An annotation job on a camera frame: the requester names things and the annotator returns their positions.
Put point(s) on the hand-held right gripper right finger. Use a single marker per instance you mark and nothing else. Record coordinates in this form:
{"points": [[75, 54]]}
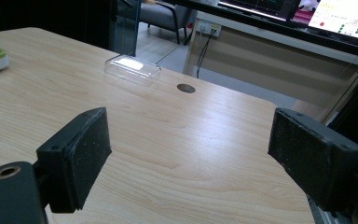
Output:
{"points": [[313, 155]]}

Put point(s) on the light wooden desk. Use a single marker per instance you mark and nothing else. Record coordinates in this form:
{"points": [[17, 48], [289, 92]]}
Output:
{"points": [[273, 59]]}

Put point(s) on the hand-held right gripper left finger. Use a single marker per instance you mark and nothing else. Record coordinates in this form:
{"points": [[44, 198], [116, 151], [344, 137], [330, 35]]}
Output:
{"points": [[74, 161]]}

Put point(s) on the white wall socket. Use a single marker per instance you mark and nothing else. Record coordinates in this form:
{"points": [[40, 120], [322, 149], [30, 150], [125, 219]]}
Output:
{"points": [[209, 28]]}

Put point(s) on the round table grommet cover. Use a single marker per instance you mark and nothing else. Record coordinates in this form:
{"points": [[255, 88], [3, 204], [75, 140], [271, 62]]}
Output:
{"points": [[186, 88]]}

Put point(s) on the clear plastic box lid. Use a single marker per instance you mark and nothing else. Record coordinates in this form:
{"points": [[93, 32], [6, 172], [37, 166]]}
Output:
{"points": [[132, 70]]}

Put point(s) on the dark computer monitor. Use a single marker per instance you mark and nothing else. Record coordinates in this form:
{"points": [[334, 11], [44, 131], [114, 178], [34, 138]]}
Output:
{"points": [[258, 7]]}

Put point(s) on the grey armchair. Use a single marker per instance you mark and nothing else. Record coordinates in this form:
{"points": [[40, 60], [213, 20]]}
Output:
{"points": [[164, 15]]}

